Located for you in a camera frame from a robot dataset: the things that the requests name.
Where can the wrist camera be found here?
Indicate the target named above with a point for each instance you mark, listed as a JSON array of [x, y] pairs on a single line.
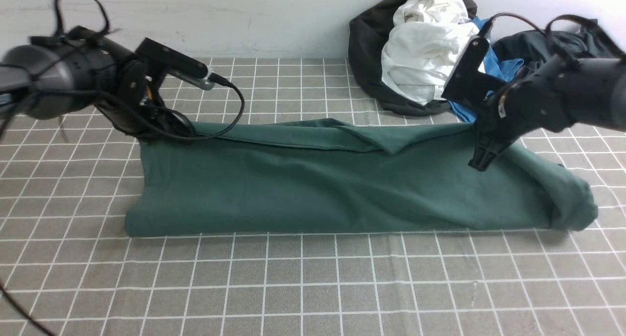
[[162, 61], [466, 84]]

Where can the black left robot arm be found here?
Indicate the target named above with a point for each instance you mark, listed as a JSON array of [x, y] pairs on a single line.
[[54, 76]]

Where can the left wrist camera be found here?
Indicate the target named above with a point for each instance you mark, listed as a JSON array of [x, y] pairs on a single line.
[[162, 61]]

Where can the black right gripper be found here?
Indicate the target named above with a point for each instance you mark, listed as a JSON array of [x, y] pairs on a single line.
[[508, 115]]

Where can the blue shirt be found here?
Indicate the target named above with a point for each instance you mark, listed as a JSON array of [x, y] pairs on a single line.
[[502, 68]]

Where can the dark grey garment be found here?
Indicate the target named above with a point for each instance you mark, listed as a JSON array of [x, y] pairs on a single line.
[[532, 50]]

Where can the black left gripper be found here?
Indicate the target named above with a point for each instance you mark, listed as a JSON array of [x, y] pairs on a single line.
[[138, 110]]

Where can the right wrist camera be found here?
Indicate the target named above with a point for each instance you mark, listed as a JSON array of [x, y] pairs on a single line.
[[466, 84]]

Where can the green long-sleeved shirt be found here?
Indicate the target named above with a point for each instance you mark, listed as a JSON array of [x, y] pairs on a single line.
[[327, 176]]

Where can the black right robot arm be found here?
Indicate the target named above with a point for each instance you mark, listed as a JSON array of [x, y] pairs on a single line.
[[591, 91]]

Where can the white shirt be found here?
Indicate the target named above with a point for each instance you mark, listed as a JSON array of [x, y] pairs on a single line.
[[423, 47]]

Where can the grey checked tablecloth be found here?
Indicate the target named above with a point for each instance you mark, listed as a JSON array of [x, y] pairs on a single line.
[[65, 256]]

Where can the black garment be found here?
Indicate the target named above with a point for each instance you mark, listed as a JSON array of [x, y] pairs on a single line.
[[369, 32]]

